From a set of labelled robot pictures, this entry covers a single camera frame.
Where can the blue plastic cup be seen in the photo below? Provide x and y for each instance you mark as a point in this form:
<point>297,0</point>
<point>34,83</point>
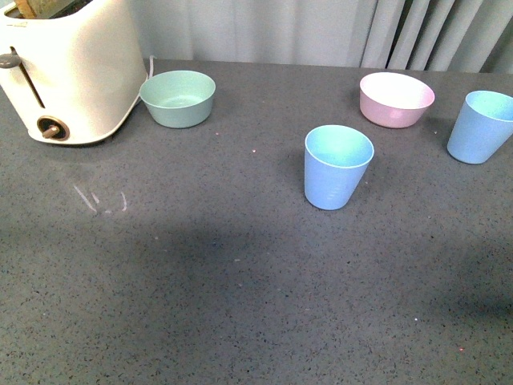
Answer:
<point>483,125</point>
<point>336,158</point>

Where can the green plastic bowl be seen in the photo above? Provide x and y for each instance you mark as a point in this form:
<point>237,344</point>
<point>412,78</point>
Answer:
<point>179,99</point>

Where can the pink plastic bowl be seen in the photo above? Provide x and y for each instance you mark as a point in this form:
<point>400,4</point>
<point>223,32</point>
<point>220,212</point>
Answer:
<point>394,100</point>

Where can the white two-slot toaster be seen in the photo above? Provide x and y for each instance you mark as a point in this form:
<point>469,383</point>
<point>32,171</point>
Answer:
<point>72,80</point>

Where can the slice of toast bread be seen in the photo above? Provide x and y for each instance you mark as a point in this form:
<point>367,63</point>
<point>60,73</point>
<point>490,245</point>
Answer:
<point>48,9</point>

